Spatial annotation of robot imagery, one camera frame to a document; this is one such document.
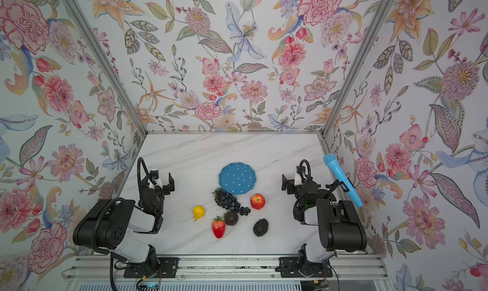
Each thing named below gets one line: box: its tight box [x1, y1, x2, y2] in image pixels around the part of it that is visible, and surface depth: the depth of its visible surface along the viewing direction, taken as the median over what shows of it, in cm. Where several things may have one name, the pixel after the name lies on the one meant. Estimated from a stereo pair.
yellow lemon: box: [193, 205, 206, 222], surface depth 87 cm
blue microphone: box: [323, 153, 364, 208], surface depth 76 cm
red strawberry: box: [212, 215, 226, 239], surface depth 83 cm
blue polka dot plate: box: [218, 162, 257, 196], surface depth 102 cm
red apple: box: [250, 193, 266, 211], surface depth 88 cm
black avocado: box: [252, 217, 269, 237], surface depth 82 cm
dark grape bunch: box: [210, 187, 251, 216], surface depth 90 cm
